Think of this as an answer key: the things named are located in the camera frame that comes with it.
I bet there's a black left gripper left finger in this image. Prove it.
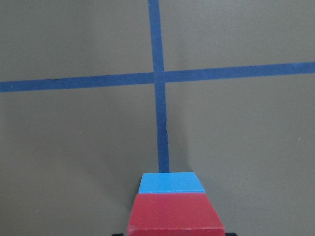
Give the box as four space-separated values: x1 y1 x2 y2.
111 232 127 236

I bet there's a blue block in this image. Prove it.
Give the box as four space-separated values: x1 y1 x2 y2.
138 172 205 194

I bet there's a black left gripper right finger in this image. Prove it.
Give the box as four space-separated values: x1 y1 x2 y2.
225 232 238 236

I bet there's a brown paper table cover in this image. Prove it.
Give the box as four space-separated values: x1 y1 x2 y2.
0 0 315 236

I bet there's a red block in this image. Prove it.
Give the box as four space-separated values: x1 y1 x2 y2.
127 193 226 236

